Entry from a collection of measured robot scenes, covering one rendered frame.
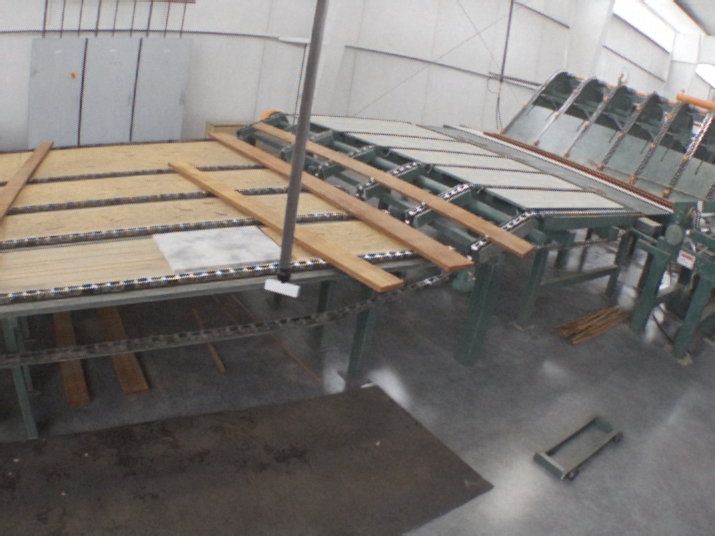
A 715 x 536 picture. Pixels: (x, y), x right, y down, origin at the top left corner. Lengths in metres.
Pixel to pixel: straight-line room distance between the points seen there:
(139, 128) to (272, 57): 2.64
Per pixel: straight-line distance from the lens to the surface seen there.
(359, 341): 3.11
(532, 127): 8.82
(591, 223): 4.37
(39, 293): 2.20
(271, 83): 8.89
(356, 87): 9.76
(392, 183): 4.02
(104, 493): 2.41
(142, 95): 7.61
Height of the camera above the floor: 1.81
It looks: 22 degrees down
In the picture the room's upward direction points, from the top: 9 degrees clockwise
